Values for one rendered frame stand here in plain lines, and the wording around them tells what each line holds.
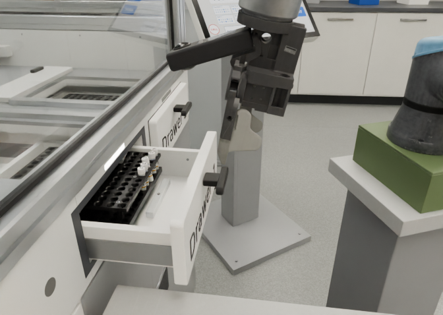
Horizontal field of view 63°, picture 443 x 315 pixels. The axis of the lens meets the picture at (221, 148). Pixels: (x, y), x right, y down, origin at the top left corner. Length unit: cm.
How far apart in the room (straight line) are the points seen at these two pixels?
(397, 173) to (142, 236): 58
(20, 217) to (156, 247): 18
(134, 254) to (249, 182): 128
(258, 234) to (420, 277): 95
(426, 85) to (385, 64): 289
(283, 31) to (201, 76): 181
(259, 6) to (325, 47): 312
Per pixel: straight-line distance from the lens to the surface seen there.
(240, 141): 51
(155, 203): 64
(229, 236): 182
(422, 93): 85
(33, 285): 47
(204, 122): 235
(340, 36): 356
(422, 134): 88
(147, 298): 61
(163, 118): 81
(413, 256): 99
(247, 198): 181
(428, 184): 82
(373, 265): 101
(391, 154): 89
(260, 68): 48
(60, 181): 47
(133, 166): 65
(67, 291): 54
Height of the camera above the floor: 121
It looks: 27 degrees down
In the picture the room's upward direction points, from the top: straight up
